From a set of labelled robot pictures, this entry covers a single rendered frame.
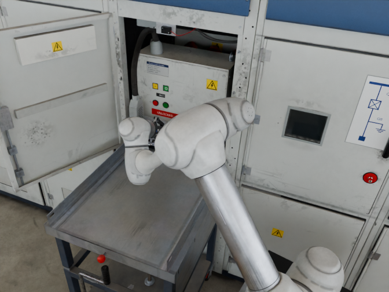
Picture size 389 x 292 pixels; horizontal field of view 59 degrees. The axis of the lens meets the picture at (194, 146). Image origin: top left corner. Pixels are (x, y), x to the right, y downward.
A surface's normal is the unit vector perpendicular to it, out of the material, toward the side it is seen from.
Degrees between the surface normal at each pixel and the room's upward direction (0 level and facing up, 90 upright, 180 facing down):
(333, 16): 90
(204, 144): 59
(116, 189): 0
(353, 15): 90
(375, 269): 90
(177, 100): 90
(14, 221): 0
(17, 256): 0
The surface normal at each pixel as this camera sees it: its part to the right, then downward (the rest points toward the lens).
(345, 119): -0.37, 0.50
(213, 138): 0.62, -0.12
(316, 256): 0.19, -0.83
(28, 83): 0.70, 0.42
